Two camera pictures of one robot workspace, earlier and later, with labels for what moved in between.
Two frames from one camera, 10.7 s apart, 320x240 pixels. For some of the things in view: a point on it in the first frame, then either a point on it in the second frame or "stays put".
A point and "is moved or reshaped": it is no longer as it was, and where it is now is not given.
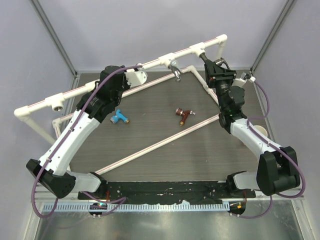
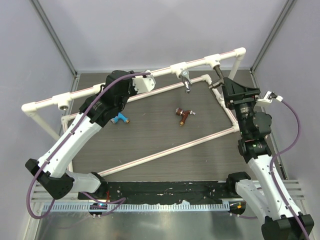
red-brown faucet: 180,112 stays put
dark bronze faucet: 219,61 is moved or reshaped
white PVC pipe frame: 57,101 → 58,102
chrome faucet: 176,69 → 186,80
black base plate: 168,191 stays put
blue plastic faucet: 114,118 stays put
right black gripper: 211,69 → 233,93
